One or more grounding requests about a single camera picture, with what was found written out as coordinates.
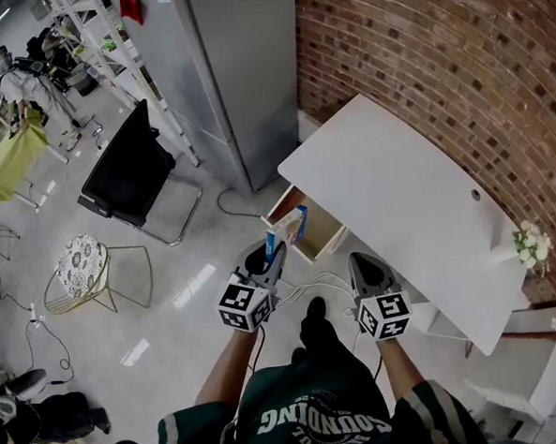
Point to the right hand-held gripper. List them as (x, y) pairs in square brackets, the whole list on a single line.
[(382, 311)]

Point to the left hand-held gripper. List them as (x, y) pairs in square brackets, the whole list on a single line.
[(245, 305)]

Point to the small blue white box item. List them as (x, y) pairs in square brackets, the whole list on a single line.
[(288, 227)]

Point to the wooden drawer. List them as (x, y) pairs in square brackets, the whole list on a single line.
[(318, 232)]

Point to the person's right forearm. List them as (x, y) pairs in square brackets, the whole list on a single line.
[(400, 370)]

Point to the person's left forearm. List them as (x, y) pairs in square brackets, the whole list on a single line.
[(228, 367)]

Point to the person's black trouser leg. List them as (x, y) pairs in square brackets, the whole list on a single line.
[(318, 326)]

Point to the white desk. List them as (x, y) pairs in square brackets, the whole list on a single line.
[(399, 199)]

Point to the person's green printed shirt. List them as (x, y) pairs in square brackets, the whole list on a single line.
[(318, 411)]

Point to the white vase with flowers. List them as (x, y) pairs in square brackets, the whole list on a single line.
[(528, 245)]

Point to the white low cabinet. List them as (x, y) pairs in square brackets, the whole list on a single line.
[(536, 379)]

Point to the black cantilever chair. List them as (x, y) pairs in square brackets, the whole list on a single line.
[(127, 169)]

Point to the grey metal cabinet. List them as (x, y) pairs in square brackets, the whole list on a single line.
[(231, 78)]

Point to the white shelving rack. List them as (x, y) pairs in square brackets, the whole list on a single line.
[(122, 61)]

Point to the green cloth covered table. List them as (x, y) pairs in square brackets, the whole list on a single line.
[(18, 155)]

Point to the red hanging cloth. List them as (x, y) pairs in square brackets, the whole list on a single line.
[(131, 5)]

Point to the patterned round stool gold frame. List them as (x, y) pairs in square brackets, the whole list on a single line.
[(81, 268)]

